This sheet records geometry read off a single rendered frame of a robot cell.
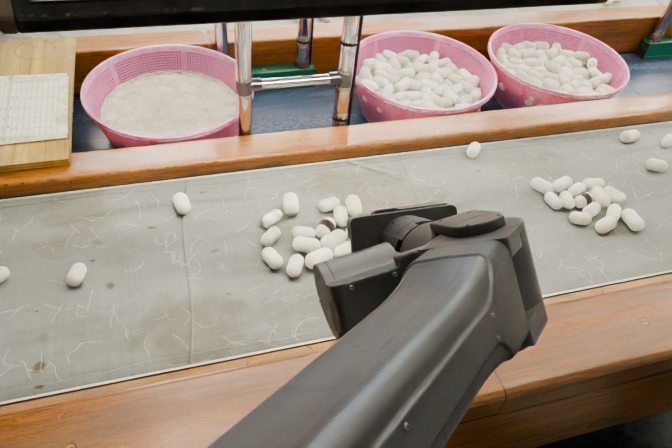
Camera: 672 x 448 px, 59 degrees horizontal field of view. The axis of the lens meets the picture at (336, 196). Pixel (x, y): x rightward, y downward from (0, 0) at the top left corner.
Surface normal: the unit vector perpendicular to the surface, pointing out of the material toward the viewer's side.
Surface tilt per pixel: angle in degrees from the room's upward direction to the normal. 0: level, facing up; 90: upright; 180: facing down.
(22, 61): 0
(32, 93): 0
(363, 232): 51
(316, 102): 0
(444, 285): 37
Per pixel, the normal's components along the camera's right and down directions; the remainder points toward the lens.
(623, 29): 0.28, 0.68
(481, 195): 0.09, -0.72
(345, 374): -0.22, -0.97
